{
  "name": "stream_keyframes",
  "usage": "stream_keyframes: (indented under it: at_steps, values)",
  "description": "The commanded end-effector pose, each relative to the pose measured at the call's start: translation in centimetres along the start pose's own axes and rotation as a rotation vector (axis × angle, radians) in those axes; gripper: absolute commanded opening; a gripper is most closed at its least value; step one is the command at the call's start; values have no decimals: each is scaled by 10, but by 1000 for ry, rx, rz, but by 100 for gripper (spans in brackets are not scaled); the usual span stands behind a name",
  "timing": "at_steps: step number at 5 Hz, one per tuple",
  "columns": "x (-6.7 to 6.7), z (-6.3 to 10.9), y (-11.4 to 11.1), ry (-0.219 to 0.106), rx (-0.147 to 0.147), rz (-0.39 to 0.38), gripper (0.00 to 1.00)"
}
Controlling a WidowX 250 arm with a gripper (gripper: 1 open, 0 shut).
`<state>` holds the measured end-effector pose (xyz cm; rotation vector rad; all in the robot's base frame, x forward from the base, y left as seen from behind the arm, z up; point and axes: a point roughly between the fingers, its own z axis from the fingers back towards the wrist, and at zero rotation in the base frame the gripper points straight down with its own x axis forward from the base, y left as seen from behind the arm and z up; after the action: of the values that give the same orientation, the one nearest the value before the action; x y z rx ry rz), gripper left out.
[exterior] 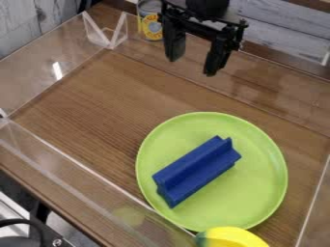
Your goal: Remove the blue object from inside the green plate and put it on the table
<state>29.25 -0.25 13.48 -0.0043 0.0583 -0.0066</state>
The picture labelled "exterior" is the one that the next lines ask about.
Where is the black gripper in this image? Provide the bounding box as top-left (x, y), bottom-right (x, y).
top-left (160, 0), bottom-right (248, 76)

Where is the blue block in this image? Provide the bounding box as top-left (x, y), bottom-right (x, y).
top-left (152, 136), bottom-right (240, 208)

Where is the green plate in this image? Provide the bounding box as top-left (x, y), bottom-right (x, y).
top-left (134, 112), bottom-right (287, 232)

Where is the yellow round object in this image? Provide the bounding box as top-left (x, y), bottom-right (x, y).
top-left (195, 227), bottom-right (269, 247)

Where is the yellow labelled tin can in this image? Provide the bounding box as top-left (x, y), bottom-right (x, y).
top-left (136, 0), bottom-right (163, 41)

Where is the black metal stand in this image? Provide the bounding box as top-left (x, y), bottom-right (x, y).
top-left (0, 194), bottom-right (76, 247)

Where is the black cable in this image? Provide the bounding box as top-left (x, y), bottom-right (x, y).
top-left (0, 218), bottom-right (44, 231)

